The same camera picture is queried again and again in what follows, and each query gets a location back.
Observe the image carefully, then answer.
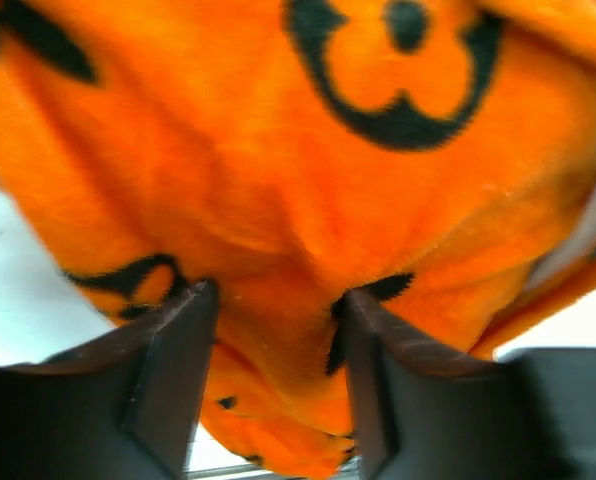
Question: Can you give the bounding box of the orange patterned pillowcase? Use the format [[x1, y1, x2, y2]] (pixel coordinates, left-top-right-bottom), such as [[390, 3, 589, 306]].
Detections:
[[0, 1, 596, 479]]

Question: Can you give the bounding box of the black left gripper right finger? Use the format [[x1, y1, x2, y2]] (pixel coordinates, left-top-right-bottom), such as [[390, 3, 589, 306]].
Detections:
[[342, 291, 596, 480]]

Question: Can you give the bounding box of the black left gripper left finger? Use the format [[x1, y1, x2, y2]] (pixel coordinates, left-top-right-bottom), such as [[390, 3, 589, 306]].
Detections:
[[0, 280, 219, 479]]

